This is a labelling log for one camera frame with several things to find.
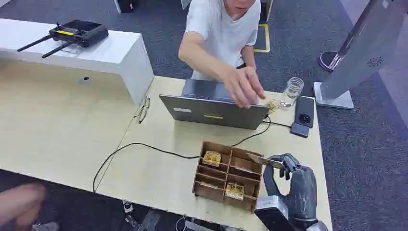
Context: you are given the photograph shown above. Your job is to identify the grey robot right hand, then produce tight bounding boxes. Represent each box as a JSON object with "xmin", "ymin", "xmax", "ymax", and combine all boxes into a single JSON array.
[{"xmin": 263, "ymin": 153, "xmax": 319, "ymax": 221}]

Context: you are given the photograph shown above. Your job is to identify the card with brown print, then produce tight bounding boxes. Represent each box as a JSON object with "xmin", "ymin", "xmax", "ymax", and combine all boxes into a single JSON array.
[{"xmin": 246, "ymin": 153, "xmax": 286, "ymax": 170}]

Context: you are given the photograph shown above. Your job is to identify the small black power bank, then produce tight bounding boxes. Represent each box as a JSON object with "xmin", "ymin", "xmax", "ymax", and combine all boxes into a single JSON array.
[{"xmin": 290, "ymin": 122, "xmax": 310, "ymax": 139}]

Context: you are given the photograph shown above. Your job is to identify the yellow printed card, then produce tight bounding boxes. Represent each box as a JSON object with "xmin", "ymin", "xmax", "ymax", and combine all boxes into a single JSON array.
[
  {"xmin": 202, "ymin": 151, "xmax": 222, "ymax": 167},
  {"xmin": 224, "ymin": 183, "xmax": 245, "ymax": 201}
]

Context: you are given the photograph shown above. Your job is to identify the black smartphone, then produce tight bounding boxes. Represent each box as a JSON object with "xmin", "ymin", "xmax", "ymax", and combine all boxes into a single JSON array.
[{"xmin": 293, "ymin": 95, "xmax": 316, "ymax": 129}]

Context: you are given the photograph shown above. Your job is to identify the wooden compartment box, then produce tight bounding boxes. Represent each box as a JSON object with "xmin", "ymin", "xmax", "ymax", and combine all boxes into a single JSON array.
[{"xmin": 192, "ymin": 141, "xmax": 265, "ymax": 214}]

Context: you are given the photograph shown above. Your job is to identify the small yellow wrapped items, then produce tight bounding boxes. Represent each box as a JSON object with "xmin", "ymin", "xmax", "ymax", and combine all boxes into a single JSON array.
[{"xmin": 267, "ymin": 100, "xmax": 282, "ymax": 113}]

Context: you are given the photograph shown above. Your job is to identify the clear glass jar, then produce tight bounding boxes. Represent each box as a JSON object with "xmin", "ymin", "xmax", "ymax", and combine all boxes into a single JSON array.
[{"xmin": 281, "ymin": 77, "xmax": 305, "ymax": 108}]

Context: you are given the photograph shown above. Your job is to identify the grey laptop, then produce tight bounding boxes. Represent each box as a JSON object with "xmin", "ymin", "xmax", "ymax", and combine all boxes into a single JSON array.
[{"xmin": 158, "ymin": 79, "xmax": 271, "ymax": 131}]

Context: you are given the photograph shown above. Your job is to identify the person's right hand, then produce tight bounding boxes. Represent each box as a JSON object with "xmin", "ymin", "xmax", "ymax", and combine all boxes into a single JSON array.
[{"xmin": 223, "ymin": 66, "xmax": 267, "ymax": 109}]

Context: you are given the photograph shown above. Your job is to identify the round grey stand base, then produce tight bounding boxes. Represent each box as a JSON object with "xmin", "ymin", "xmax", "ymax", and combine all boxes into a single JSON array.
[{"xmin": 319, "ymin": 51, "xmax": 342, "ymax": 73}]

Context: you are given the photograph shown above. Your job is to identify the grey standing kiosk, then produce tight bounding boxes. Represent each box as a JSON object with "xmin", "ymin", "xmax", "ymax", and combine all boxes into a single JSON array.
[{"xmin": 313, "ymin": 0, "xmax": 408, "ymax": 110}]

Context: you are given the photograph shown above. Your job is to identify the person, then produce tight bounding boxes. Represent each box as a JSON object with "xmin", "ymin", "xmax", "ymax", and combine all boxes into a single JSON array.
[{"xmin": 178, "ymin": 0, "xmax": 267, "ymax": 109}]

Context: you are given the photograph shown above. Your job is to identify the eyeglasses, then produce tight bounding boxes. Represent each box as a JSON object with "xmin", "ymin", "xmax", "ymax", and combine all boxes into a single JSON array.
[{"xmin": 133, "ymin": 96, "xmax": 152, "ymax": 125}]

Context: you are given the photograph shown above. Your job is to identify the white raised desk shelf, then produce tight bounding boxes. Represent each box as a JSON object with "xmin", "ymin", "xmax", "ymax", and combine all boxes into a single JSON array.
[{"xmin": 0, "ymin": 18, "xmax": 155, "ymax": 106}]

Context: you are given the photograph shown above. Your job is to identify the black object on floor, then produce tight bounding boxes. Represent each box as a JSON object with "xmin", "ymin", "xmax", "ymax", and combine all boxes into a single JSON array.
[{"xmin": 117, "ymin": 0, "xmax": 140, "ymax": 13}]

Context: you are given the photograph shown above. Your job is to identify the black remote controller with antennas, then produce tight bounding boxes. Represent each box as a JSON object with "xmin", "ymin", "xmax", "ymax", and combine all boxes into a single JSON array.
[{"xmin": 17, "ymin": 19, "xmax": 109, "ymax": 59}]

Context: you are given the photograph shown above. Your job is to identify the blurred person's hand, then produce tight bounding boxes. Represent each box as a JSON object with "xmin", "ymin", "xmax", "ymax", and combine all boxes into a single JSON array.
[{"xmin": 0, "ymin": 183, "xmax": 48, "ymax": 231}]

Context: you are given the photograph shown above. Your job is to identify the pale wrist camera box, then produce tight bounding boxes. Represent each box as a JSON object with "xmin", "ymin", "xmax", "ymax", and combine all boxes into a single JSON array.
[{"xmin": 254, "ymin": 195, "xmax": 299, "ymax": 231}]

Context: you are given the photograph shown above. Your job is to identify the black cable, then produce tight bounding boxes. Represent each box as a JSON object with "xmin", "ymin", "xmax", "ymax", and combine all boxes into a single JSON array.
[{"xmin": 92, "ymin": 116, "xmax": 292, "ymax": 193}]

